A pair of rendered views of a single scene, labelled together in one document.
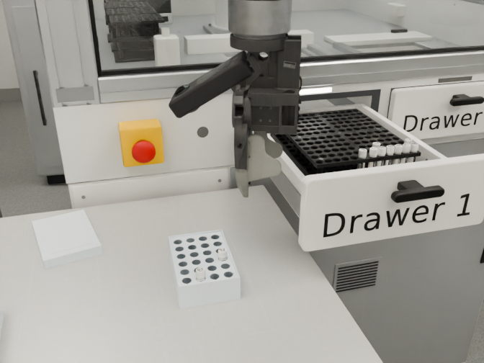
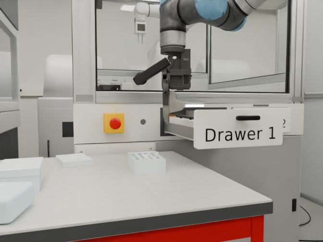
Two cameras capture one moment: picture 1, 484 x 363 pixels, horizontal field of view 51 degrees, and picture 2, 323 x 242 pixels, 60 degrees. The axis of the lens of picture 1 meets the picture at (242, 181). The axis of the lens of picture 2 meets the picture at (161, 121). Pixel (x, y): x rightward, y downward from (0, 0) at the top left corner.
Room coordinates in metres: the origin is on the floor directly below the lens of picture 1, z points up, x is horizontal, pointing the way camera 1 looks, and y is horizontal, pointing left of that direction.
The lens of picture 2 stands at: (-0.19, 0.04, 0.95)
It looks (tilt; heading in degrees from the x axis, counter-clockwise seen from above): 4 degrees down; 358
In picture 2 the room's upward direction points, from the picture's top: straight up
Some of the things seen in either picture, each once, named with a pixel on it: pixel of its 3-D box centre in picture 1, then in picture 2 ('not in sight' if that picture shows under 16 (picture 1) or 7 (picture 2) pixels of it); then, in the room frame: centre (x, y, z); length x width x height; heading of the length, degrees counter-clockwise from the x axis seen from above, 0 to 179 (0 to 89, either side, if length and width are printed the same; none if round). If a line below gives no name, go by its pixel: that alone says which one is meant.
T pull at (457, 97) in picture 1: (463, 99); not in sight; (0.98, -0.45, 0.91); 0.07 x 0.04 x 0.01; 105
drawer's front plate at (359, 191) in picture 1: (398, 201); (240, 127); (0.62, -0.22, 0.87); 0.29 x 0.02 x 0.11; 105
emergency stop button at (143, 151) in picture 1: (143, 150); (115, 123); (0.79, 0.17, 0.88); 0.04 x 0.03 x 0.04; 105
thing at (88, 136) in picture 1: (259, 64); (167, 116); (1.40, -0.05, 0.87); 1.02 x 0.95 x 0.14; 105
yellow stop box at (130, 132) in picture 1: (141, 143); (113, 122); (0.82, 0.18, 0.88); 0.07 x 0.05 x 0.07; 105
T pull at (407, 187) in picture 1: (413, 189); (245, 117); (0.59, -0.23, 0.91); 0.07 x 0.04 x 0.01; 105
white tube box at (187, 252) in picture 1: (202, 266); (145, 162); (0.59, 0.06, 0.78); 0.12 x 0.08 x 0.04; 14
